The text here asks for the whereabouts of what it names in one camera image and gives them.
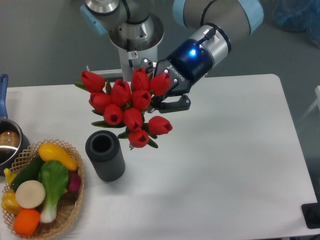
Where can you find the blue handled saucepan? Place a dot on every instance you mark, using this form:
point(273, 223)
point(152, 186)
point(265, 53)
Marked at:
point(12, 139)

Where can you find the purple red radish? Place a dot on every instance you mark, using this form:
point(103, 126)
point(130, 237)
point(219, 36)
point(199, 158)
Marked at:
point(74, 182)

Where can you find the woven wicker basket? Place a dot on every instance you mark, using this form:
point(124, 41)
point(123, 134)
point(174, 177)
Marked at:
point(68, 206)

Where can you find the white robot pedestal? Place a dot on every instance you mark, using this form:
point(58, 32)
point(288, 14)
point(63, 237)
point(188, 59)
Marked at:
point(134, 42)

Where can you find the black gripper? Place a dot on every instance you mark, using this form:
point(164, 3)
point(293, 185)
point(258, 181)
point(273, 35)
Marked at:
point(185, 65)

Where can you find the white furniture piece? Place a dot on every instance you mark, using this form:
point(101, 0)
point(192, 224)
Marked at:
point(314, 107)

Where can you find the green cucumber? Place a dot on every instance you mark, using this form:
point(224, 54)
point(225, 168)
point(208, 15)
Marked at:
point(30, 172)

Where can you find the yellow bell pepper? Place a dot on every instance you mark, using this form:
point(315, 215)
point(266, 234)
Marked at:
point(9, 202)

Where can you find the black device at edge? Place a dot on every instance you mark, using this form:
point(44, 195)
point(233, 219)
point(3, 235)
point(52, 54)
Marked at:
point(311, 214)

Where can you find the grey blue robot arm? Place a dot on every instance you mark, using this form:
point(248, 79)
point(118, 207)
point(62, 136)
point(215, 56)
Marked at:
point(223, 23)

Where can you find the yellow squash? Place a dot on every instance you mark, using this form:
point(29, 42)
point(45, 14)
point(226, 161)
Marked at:
point(49, 151)

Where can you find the white round radish slice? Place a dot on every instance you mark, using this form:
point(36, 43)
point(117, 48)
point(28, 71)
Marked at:
point(30, 194)

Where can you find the orange fruit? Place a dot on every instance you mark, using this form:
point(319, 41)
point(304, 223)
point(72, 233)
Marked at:
point(26, 222)

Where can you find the yellow banana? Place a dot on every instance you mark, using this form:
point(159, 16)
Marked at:
point(9, 176)

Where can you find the green bok choy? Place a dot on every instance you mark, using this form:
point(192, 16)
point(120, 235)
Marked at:
point(54, 177)

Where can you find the blue plastic bag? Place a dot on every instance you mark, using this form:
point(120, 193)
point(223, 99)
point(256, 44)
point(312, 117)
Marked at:
point(299, 16)

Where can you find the red tulip bouquet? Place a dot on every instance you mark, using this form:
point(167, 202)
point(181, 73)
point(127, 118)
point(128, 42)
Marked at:
point(123, 105)

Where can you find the dark grey ribbed vase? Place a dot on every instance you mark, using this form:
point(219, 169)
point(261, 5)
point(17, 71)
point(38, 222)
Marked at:
point(104, 151)

